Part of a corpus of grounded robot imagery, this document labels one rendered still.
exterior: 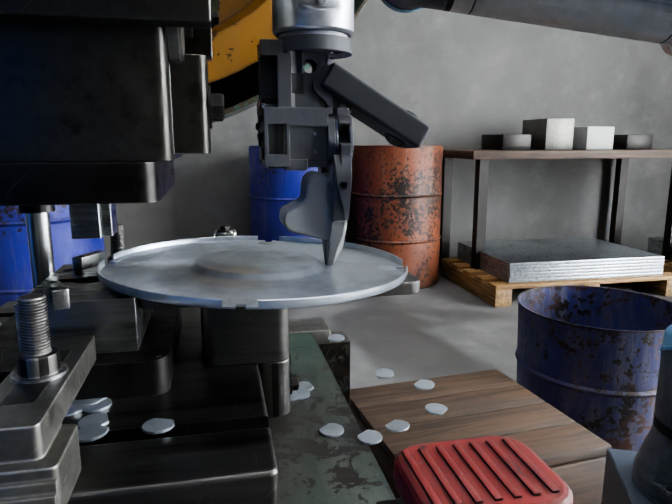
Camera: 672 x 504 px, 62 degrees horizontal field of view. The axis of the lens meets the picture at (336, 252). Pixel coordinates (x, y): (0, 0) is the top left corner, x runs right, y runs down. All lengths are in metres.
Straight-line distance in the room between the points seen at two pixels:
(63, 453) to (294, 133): 0.31
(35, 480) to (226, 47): 0.66
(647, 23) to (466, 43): 3.56
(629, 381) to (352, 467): 1.10
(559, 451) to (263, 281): 0.79
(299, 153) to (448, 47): 3.72
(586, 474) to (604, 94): 3.85
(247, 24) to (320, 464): 0.63
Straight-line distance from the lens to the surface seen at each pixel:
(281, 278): 0.50
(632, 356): 1.49
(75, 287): 0.54
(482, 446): 0.30
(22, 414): 0.37
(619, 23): 0.73
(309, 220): 0.53
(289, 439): 0.53
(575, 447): 1.19
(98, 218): 0.53
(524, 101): 4.44
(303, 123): 0.51
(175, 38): 0.48
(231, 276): 0.50
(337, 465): 0.49
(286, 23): 0.53
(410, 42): 4.12
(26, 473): 0.36
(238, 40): 0.88
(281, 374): 0.54
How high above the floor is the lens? 0.91
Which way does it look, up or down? 11 degrees down
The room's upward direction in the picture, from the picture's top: straight up
